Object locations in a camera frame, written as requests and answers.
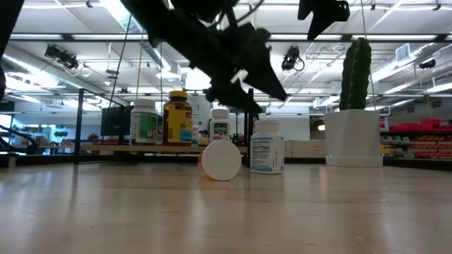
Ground grey air vent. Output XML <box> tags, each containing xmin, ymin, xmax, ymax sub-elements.
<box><xmin>395</xmin><ymin>42</ymin><xmax>412</xmax><ymax>63</ymax></box>

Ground beige background cabinets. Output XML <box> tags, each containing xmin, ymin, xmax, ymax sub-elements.
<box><xmin>284</xmin><ymin>139</ymin><xmax>328</xmax><ymax>159</ymax></box>

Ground red grey storage bin rack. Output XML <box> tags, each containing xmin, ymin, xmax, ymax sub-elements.
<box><xmin>379</xmin><ymin>118</ymin><xmax>452</xmax><ymax>160</ymax></box>

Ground black hanging cable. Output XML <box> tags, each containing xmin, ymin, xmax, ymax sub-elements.
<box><xmin>107</xmin><ymin>13</ymin><xmax>133</xmax><ymax>107</ymax></box>

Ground tall green cactus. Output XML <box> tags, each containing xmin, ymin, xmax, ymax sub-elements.
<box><xmin>338</xmin><ymin>37</ymin><xmax>373</xmax><ymax>111</ymax></box>

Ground black metal shelf frame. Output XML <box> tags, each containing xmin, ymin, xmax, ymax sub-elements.
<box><xmin>73</xmin><ymin>87</ymin><xmax>255</xmax><ymax>169</ymax></box>

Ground white bottle pale blue label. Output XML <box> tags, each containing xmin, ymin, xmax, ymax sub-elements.
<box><xmin>249</xmin><ymin>119</ymin><xmax>285</xmax><ymax>175</ymax></box>

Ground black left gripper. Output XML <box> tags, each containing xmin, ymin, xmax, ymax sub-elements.
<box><xmin>148</xmin><ymin>13</ymin><xmax>289</xmax><ymax>114</ymax></box>

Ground black ceiling device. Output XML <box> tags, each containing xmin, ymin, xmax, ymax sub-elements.
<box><xmin>44</xmin><ymin>44</ymin><xmax>81</xmax><ymax>71</ymax></box>

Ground amber bottle yellow cap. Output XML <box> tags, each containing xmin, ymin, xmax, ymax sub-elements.
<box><xmin>162</xmin><ymin>90</ymin><xmax>194</xmax><ymax>147</ymax></box>

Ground wooden shelf board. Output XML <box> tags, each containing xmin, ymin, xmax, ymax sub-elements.
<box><xmin>83</xmin><ymin>143</ymin><xmax>249</xmax><ymax>155</ymax></box>

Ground green label bottle white cap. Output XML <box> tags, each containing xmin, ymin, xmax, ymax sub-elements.
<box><xmin>129</xmin><ymin>98</ymin><xmax>159</xmax><ymax>146</ymax></box>

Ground white background column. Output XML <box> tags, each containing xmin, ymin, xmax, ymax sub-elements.
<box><xmin>192</xmin><ymin>94</ymin><xmax>212</xmax><ymax>124</ymax></box>

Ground orange pill vial white cap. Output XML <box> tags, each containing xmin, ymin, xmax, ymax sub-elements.
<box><xmin>197</xmin><ymin>140</ymin><xmax>243</xmax><ymax>181</ymax></box>

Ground white aspirin bottle green label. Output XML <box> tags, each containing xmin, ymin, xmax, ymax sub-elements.
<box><xmin>209</xmin><ymin>108</ymin><xmax>231</xmax><ymax>143</ymax></box>

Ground black overhead camera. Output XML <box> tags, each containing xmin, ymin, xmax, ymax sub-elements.
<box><xmin>280</xmin><ymin>44</ymin><xmax>305</xmax><ymax>73</ymax></box>

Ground white faceted plant pot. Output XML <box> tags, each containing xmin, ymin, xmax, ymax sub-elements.
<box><xmin>323</xmin><ymin>108</ymin><xmax>384</xmax><ymax>168</ymax></box>

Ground black background computer monitor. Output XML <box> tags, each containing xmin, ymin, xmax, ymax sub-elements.
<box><xmin>100</xmin><ymin>104</ymin><xmax>135</xmax><ymax>137</ymax></box>

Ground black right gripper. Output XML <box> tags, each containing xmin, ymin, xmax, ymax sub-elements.
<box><xmin>298</xmin><ymin>0</ymin><xmax>350</xmax><ymax>41</ymax></box>

